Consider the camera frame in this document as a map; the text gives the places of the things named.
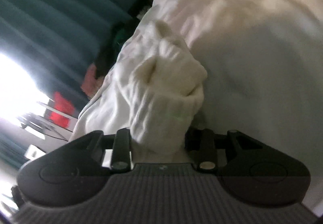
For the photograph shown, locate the white sweatshirt garment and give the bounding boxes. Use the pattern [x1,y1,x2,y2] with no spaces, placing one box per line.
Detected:
[72,21,207,156]

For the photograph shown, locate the dark clothes pile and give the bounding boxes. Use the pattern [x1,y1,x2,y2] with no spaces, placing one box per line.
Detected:
[94,5,151,79]

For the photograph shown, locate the pink clothing pile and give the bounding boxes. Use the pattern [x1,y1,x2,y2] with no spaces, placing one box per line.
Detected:
[81,63,105,99]

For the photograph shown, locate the red bag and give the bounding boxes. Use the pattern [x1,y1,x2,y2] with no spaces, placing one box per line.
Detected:
[49,92,75,128]

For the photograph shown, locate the pastel pink blue quilt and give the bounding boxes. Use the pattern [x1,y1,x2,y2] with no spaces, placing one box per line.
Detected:
[95,0,323,212]

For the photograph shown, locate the teal curtain right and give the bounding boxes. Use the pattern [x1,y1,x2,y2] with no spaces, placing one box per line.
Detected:
[1,0,137,108]

